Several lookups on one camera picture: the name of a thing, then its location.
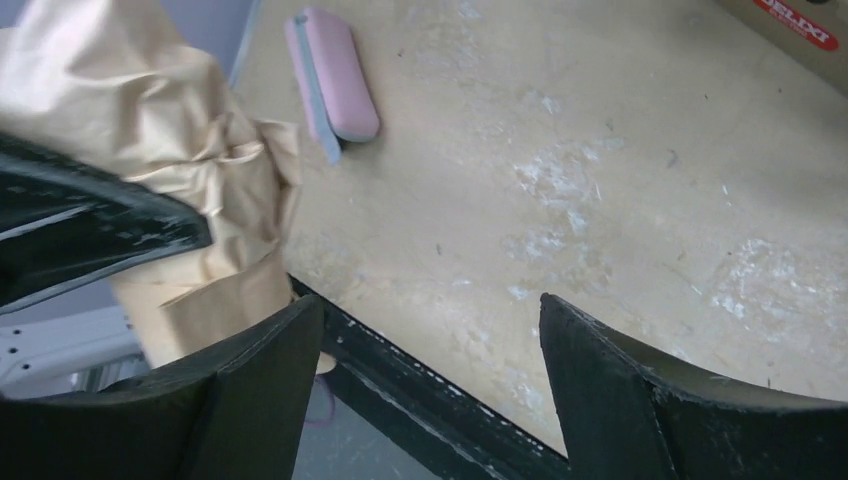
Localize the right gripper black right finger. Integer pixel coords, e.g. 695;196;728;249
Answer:
539;293;847;479

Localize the pink umbrella case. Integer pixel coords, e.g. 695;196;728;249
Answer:
285;7;380;165

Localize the tan plastic toolbox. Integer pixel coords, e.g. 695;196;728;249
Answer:
716;0;847;95

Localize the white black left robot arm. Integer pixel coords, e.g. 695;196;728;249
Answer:
1;134;212;398

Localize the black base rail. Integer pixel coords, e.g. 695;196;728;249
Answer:
322;299;572;479

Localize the beige umbrella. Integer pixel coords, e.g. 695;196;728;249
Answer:
1;1;301;368

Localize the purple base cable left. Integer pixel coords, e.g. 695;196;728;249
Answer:
304;374;339;427

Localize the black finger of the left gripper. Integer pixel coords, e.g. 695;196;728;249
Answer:
1;134;213;314

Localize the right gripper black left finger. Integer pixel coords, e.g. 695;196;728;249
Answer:
1;295;324;479

